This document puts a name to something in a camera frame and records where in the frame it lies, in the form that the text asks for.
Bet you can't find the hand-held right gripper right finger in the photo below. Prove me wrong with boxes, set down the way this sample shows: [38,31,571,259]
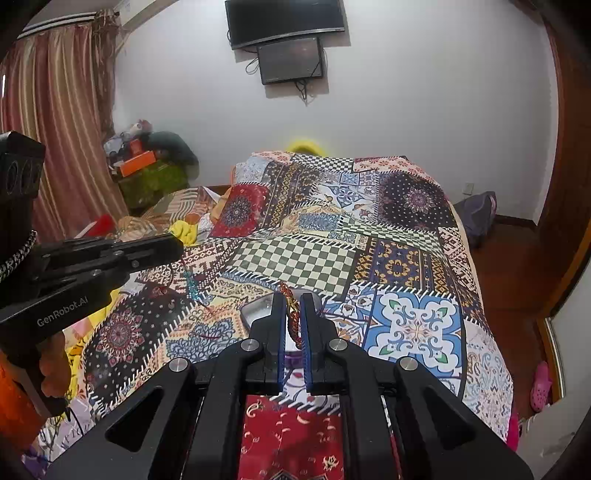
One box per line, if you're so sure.
[301,292,533,480]

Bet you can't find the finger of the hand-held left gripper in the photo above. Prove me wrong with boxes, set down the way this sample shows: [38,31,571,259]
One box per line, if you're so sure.
[28,265,134,297]
[38,233,185,274]

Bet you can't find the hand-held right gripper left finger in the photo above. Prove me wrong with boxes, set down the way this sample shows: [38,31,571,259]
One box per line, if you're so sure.
[46,292,287,480]

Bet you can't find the red braided bracelet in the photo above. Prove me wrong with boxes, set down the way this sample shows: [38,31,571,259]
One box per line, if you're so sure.
[277,281,306,350]

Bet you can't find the person's left hand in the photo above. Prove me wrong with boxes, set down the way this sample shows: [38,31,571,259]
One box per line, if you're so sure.
[38,331,71,407]

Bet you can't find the red cloth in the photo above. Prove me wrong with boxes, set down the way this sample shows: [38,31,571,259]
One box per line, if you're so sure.
[85,214,117,239]

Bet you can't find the yellow cloth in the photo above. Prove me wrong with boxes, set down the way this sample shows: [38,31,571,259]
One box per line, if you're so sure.
[168,219,200,246]

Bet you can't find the floral patterned blanket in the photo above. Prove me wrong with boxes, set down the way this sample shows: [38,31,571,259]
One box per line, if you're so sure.
[115,186,232,241]

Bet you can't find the cabinet with green cloth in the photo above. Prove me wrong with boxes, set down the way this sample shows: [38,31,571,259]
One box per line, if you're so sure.
[115,159,191,216]

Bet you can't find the orange box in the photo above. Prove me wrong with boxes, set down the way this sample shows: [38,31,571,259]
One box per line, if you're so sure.
[119,150,158,177]

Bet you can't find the dark green bag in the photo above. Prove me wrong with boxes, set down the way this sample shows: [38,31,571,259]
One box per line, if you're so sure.
[148,130,201,168]

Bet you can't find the patchwork printed bedspread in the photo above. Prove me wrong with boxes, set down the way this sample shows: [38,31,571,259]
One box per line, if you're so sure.
[23,150,516,480]

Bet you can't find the pile of plush toys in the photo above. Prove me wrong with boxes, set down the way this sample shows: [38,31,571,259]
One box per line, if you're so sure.
[103,119,154,163]

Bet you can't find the striped pink curtain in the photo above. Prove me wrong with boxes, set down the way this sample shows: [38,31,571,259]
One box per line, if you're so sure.
[0,9,131,243]

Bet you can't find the yellow plastic object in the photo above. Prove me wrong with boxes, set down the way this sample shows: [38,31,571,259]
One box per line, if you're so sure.
[286,136,327,156]

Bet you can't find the grey purple backpack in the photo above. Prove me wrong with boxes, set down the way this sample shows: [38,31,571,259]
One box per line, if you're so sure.
[454,191,499,250]

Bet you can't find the pink clog shoe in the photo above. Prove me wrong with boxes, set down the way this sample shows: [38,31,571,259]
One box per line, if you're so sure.
[529,360,553,413]

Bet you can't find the white furniture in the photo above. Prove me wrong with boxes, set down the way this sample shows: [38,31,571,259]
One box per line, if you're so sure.
[516,401,580,480]

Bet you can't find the blue beaded bracelet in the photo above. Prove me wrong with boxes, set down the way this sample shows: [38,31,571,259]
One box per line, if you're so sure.
[182,258,206,304]

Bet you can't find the black white wrist strap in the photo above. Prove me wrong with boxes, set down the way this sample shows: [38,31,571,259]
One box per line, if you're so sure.
[0,229,39,284]

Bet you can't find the purple string bracelet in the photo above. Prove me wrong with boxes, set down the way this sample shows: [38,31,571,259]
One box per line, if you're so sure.
[191,302,225,343]

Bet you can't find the small black wall monitor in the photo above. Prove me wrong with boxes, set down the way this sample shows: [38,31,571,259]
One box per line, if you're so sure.
[256,36,325,86]

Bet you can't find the black wall television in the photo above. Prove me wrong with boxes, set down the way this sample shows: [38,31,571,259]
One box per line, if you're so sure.
[225,0,346,51]

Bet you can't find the wooden door frame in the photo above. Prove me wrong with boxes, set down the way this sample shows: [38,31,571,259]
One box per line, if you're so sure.
[531,0,591,333]

